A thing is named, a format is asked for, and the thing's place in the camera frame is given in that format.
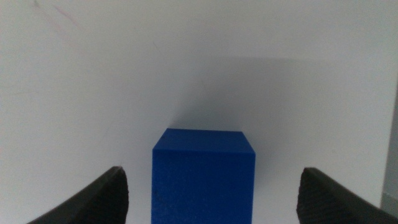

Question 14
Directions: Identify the blue cube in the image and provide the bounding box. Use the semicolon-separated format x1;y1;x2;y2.
150;128;256;224

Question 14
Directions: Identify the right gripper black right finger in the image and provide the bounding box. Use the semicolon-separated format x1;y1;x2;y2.
295;167;398;224

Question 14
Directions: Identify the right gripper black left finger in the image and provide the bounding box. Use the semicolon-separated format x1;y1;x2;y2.
26;166;130;224

